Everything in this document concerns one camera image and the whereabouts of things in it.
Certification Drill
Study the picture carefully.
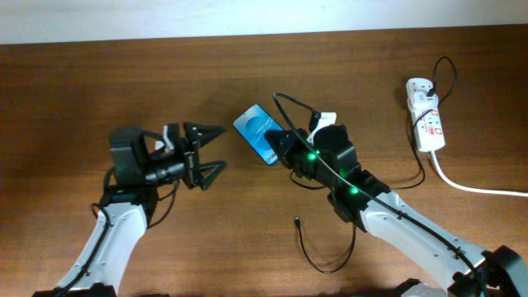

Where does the white power strip cord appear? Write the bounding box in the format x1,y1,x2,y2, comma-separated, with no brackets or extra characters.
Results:
428,149,528,198

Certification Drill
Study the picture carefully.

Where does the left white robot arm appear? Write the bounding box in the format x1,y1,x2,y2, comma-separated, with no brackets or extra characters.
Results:
38,122,227,296

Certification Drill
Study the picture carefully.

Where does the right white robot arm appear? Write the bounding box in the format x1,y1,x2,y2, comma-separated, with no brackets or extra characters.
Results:
265,125,527,296

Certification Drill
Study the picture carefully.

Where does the white power strip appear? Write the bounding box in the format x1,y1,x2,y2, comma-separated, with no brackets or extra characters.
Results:
405,77,447,153

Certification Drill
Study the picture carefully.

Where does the blue Galaxy smartphone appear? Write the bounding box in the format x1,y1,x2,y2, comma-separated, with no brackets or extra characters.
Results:
233,104,283,166

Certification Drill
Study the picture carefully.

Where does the black charging cable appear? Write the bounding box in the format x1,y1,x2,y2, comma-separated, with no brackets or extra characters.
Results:
294,55,458,275

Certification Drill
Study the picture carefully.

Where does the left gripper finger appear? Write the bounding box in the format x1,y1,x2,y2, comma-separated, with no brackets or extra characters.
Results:
198,161,227,191
183,122,226,148

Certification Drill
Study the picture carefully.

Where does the white USB charger plug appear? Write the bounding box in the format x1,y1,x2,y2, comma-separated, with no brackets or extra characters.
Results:
406,78,439,112

